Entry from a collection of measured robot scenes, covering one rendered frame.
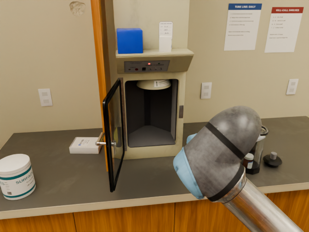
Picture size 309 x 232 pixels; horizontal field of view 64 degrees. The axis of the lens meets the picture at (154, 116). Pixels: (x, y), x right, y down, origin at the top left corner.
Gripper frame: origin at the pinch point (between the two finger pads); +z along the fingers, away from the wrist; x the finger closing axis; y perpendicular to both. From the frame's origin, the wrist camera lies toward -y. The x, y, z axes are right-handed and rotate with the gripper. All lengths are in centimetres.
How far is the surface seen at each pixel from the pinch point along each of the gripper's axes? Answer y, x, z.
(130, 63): 33, 22, -53
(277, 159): -16.2, -3.4, 14.3
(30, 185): -16, 22, -100
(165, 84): 19.6, 29.0, -33.3
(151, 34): 43, 28, -41
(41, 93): 5, 85, -92
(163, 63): 32, 19, -39
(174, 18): 50, 25, -31
